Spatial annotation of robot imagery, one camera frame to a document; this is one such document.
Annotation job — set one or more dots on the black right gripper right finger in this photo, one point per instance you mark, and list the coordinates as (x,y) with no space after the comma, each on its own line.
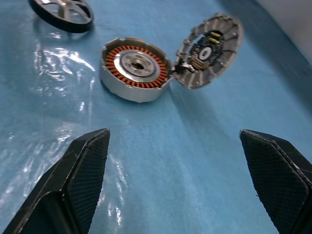
(280,180)

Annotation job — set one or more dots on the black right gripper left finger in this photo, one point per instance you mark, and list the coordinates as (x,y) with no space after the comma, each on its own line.
(73,185)

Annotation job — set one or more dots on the silver motor housing copper windings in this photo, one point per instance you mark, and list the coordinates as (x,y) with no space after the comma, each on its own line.
(131,93)

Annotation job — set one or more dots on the round grey metal object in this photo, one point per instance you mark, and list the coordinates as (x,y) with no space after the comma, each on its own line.
(219,70)

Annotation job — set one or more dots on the white backdrop board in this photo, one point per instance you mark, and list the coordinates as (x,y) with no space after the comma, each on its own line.
(292,19)

